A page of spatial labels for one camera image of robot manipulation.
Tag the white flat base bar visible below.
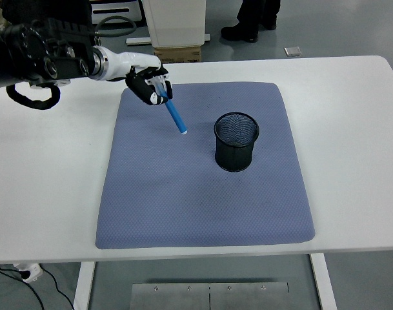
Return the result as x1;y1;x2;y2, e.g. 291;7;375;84
126;34;212;46

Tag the blue marker with clear cap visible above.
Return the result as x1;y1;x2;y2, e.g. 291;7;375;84
156;82;188;135

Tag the white pedestal cabinet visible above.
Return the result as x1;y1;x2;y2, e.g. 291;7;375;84
143;0;207;48

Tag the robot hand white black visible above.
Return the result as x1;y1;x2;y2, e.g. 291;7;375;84
101;47;174;107

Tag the grey metal plate with screws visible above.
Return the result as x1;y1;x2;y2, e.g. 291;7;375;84
130;282;290;310

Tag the white table leg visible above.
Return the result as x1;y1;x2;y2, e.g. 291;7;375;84
73;260;96;310
309;253;338;310

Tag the white device with black slot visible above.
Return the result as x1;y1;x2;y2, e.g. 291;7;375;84
91;0;143;24

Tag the blue-grey quilted mat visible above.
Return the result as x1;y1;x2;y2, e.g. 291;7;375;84
95;82;316;249

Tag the cardboard box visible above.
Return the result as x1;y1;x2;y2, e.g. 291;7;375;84
154;45;203;65

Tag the black mesh pen holder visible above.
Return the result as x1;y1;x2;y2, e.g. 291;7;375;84
214;112;261;172

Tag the person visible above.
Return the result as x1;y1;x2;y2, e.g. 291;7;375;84
1;0;93;25
221;0;281;43

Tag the white power strip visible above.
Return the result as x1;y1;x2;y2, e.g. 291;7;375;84
14;262;45;284

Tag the black floor cable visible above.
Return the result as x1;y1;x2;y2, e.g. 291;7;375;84
0;263;76;310

